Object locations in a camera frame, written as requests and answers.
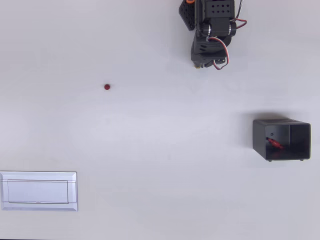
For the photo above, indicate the black open box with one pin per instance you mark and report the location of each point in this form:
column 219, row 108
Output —
column 258, row 136

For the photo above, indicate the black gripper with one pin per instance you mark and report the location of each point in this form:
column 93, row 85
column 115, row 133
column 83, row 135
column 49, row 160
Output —
column 203, row 63

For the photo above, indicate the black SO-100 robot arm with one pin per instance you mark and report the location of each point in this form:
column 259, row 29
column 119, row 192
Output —
column 220, row 25

